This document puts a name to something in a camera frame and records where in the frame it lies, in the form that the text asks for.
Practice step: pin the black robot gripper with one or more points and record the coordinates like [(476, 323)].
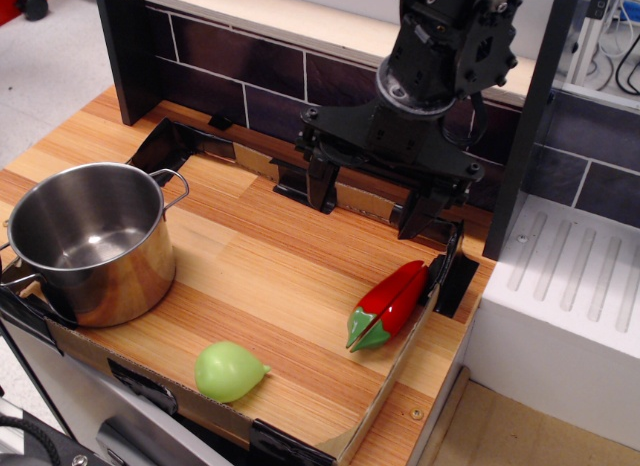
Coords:
[(403, 150)]

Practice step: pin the stainless steel pot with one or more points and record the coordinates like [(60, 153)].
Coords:
[(95, 238)]

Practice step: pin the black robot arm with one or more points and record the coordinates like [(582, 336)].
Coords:
[(428, 109)]

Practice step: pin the cardboard fence with black tape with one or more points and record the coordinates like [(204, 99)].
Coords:
[(256, 266)]

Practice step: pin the red toy chili pepper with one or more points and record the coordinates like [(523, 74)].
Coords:
[(383, 311)]

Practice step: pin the light wooden shelf board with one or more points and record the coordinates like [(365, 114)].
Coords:
[(221, 53)]

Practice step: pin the white toy sink drainboard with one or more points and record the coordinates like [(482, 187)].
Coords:
[(557, 328)]

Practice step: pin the green toy pear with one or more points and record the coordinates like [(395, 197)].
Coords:
[(225, 371)]

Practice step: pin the black caster wheel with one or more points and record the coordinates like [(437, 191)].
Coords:
[(33, 10)]

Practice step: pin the dark grey shelf post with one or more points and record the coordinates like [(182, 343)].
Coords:
[(511, 196)]

